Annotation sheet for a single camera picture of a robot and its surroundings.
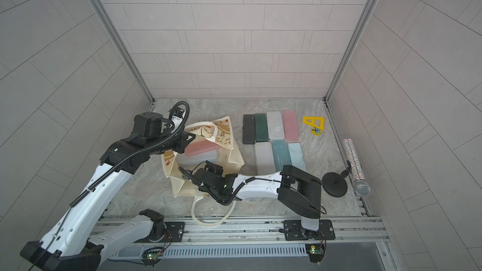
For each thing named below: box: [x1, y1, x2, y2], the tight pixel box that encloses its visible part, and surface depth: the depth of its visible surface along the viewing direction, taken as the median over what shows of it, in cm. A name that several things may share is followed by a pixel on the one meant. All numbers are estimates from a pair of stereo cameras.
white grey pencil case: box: [266, 111, 285, 140], surface depth 102 cm
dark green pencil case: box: [254, 112, 269, 143], surface depth 102 cm
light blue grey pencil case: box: [175, 149, 220, 167], surface depth 89 cm
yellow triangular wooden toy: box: [302, 116, 325, 136], surface depth 107 cm
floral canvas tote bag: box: [184, 117, 245, 174], surface depth 75 cm
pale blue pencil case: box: [287, 143, 307, 172], surface depth 93 cm
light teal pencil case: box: [271, 139, 292, 172], surface depth 93 cm
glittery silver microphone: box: [343, 138, 371, 197], surface depth 66 cm
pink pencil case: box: [282, 109, 299, 142], surface depth 105 cm
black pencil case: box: [242, 114, 255, 145], surface depth 104 cm
